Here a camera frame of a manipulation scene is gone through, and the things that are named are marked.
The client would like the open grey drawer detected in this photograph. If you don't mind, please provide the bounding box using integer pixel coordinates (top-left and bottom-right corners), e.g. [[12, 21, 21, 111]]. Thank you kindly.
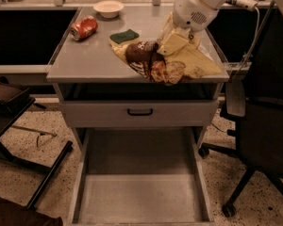
[[67, 128, 215, 226]]

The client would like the closed top drawer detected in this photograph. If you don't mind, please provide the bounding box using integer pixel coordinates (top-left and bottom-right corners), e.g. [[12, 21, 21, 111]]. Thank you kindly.
[[59, 100, 219, 128]]

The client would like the green yellow sponge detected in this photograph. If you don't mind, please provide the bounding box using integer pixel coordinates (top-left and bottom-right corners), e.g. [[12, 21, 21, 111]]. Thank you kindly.
[[108, 29, 140, 46]]

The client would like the crushed red soda can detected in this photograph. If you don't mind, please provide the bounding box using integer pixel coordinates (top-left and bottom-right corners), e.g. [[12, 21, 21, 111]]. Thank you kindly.
[[71, 16, 98, 41]]

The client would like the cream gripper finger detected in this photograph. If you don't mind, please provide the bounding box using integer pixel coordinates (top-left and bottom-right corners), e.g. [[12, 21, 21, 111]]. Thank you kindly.
[[157, 32, 189, 56]]

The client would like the white bowl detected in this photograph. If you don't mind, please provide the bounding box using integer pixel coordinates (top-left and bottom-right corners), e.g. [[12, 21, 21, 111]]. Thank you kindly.
[[93, 0, 125, 19]]

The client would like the black office chair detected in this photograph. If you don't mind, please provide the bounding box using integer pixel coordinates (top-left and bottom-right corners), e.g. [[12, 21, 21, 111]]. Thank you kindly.
[[198, 5, 283, 218]]

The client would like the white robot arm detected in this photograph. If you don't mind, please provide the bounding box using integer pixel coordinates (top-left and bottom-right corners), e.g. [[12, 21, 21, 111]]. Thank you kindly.
[[158, 0, 258, 56]]

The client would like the white power strip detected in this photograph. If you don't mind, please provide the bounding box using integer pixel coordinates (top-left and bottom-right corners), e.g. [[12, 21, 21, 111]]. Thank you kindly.
[[230, 0, 258, 11]]

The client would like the grey drawer cabinet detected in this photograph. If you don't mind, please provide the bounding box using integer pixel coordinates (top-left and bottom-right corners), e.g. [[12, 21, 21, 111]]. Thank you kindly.
[[47, 5, 228, 153]]

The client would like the black stand frame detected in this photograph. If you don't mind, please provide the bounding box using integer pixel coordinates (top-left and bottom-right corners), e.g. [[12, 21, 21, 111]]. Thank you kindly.
[[0, 76, 75, 210]]

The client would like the dark brown cloth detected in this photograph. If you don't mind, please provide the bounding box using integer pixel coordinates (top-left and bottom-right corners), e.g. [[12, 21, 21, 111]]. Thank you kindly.
[[0, 197, 63, 226]]

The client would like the brown chip bag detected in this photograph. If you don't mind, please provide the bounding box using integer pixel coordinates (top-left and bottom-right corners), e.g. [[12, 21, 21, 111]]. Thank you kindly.
[[112, 41, 224, 85]]

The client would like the black drawer handle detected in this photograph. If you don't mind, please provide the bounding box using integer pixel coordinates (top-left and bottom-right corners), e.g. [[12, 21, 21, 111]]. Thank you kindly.
[[126, 108, 154, 117]]

